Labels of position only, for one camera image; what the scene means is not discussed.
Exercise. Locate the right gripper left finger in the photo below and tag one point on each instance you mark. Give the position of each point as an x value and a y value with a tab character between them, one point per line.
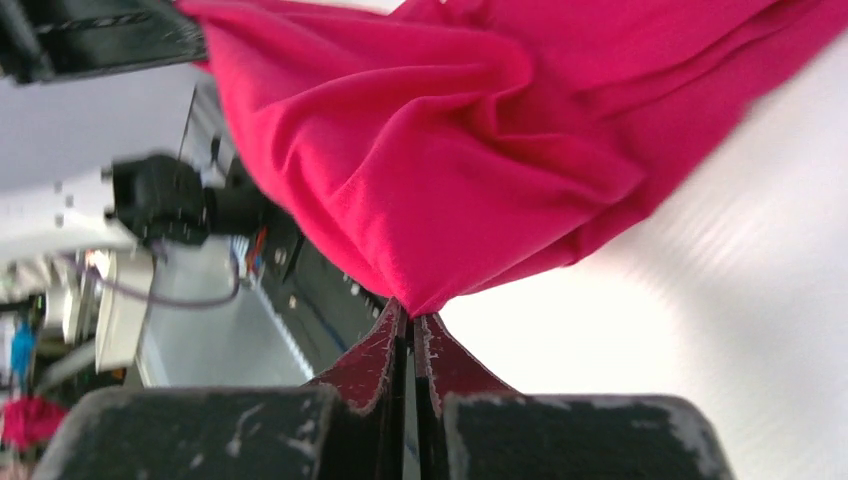
346	423

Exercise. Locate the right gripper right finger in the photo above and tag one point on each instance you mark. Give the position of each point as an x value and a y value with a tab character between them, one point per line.
472	425

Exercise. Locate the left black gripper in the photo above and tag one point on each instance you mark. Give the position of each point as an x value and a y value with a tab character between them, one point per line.
48	41

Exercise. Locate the magenta t shirt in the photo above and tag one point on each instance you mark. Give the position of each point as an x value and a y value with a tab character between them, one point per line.
448	147

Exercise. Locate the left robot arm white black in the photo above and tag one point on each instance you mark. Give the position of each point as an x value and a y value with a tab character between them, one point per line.
95	209

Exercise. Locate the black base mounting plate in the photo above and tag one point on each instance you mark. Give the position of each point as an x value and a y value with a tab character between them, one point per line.
326	311

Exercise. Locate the grey cable duct rail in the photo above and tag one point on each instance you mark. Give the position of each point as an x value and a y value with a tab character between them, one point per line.
267	350

